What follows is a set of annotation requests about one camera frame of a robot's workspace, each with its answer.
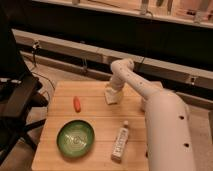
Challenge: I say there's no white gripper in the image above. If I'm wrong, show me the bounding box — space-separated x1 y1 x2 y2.
109 74 125 104

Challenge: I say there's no white sponge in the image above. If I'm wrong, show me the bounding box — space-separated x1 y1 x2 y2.
104 87 117 105

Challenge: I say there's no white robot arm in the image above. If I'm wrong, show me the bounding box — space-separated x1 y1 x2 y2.
105 59 196 171

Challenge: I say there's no green ceramic bowl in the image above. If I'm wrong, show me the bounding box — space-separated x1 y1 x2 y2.
56 120 95 158

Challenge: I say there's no white paper cup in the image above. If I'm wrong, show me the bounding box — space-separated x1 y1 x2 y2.
141 97 146 111

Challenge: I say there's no orange carrot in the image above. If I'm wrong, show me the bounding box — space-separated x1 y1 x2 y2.
73 96 81 112

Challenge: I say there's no black office chair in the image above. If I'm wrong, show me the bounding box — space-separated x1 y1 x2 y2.
0 5 48 166

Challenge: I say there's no black cable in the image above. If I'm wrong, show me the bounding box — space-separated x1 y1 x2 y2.
31 41 56 101

